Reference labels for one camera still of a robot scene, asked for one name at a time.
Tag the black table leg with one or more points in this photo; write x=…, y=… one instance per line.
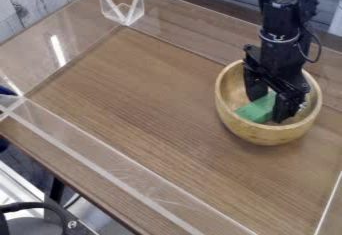
x=57, y=190

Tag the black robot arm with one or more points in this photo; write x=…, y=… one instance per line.
x=286, y=15

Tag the clear acrylic enclosure wall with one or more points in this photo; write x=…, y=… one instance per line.
x=117, y=79

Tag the brown wooden bowl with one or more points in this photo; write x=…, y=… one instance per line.
x=270, y=134

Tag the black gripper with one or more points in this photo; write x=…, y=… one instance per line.
x=273, y=67

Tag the green rectangular block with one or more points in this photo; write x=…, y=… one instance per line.
x=258, y=111

